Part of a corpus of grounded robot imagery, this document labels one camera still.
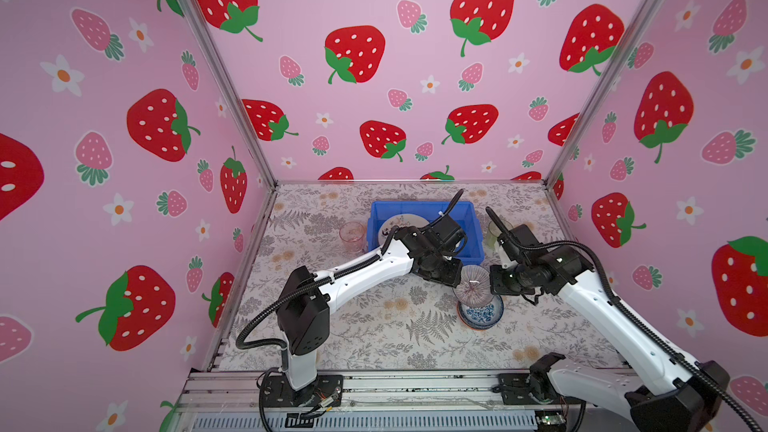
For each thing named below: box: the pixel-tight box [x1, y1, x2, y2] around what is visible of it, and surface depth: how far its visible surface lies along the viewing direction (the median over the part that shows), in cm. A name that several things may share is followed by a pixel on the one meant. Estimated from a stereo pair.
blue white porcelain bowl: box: [459, 295, 504, 329], surface depth 81 cm
